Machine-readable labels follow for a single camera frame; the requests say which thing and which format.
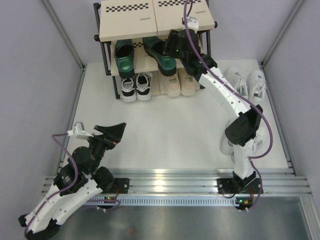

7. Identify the black white sneaker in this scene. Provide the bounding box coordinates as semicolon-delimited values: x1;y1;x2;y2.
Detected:
120;77;137;103
135;72;153;101

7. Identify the green pointed shoe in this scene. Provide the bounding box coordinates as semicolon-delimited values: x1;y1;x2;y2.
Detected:
114;39;135;79
142;36;177;77

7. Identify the aluminium corner post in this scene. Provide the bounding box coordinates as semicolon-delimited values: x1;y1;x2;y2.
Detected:
39;0;85;72
259;0;306;70

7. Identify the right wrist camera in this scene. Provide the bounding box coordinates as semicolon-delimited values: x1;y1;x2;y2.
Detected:
182;16;200;33

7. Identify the white sneaker front right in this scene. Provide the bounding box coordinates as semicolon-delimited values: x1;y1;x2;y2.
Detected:
250;126;267;156

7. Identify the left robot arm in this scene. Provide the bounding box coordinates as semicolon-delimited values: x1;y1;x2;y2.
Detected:
18;122;130;240

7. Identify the right aluminium corner post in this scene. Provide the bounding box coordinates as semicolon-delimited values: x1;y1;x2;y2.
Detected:
259;0;306;70

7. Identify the left aluminium corner post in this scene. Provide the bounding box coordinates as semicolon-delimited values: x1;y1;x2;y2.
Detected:
39;0;85;72

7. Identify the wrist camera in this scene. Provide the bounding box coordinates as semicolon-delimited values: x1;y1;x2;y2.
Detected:
66;121;93;140
182;16;200;33

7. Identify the slotted cable duct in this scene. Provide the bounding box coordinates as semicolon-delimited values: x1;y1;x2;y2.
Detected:
85;194;251;207

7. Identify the beige lace sneaker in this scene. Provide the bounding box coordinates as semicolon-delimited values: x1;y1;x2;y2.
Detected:
178;68;200;97
160;73;181;98

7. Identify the white sneaker back left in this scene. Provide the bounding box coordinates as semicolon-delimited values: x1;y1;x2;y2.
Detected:
224;66;249;99

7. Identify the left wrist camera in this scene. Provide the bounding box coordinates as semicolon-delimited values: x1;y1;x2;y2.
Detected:
66;121;93;140

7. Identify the beige three-tier shoe shelf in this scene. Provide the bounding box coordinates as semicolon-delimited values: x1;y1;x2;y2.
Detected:
92;0;218;100

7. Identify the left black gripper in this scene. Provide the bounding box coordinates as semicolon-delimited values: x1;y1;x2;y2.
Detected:
86;122;126;175

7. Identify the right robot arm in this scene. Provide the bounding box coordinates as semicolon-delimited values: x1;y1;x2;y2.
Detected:
163;28;264;196

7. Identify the white sneaker back right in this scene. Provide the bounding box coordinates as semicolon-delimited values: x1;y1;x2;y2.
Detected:
247;70;266;103

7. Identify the white sneaker front left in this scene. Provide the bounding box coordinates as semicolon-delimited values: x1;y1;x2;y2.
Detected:
219;135;234;156

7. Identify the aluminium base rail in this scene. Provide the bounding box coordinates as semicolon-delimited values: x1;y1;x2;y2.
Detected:
110;168;312;197

